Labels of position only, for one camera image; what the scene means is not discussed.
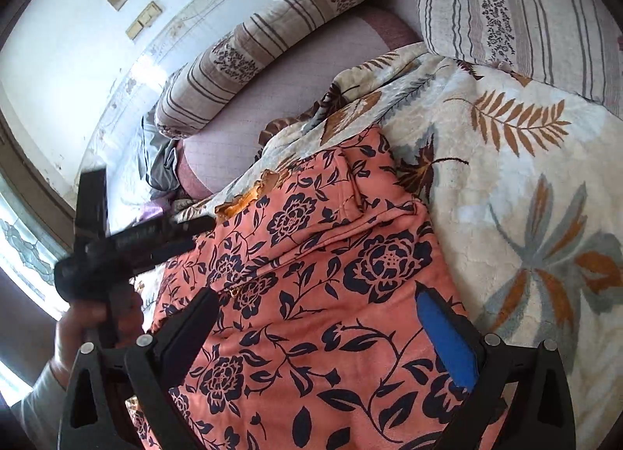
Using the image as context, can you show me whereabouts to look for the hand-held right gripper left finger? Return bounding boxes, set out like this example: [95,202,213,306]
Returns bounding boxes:
[57,287,221,450]

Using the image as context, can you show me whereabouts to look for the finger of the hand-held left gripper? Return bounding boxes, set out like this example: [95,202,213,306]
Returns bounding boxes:
[110,215,216,254]
[127,238,197,277]

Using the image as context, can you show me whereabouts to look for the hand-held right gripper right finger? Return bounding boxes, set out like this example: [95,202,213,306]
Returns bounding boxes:
[414,281,578,450]

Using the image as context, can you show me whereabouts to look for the orange floral garment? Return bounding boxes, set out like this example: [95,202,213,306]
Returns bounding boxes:
[124,126,512,450]

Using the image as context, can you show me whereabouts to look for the person's left forearm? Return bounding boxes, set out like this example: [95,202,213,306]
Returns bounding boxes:
[10,360,74,450]

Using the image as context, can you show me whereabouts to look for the person's left hand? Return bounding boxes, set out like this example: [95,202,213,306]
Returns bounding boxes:
[56,282,145,376]

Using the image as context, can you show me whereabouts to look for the purple floral cloth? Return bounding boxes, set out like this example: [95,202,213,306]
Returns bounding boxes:
[139,199,172,223]

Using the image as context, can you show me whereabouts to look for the window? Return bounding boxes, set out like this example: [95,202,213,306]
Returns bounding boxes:
[0,109,98,321]

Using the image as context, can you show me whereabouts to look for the pale blue pillow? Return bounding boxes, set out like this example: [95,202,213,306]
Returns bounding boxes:
[92,65,164,236]

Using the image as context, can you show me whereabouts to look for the grey cloth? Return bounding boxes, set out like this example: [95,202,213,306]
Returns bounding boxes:
[141,114,184,192]

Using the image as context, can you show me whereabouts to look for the pink bed sheet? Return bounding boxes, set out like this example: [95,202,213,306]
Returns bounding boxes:
[174,6,425,198]

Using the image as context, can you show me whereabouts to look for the cream leaf-print blanket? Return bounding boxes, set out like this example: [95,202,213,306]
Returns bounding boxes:
[117,41,623,450]

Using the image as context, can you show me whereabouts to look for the long striped floral pillow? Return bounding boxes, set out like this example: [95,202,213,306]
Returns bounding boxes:
[155,0,406,140]

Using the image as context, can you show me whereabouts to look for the square striped floral pillow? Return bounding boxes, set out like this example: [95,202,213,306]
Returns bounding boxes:
[406,0,623,105]

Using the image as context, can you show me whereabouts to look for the wall switch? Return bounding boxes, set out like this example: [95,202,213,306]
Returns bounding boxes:
[125,1,164,40]

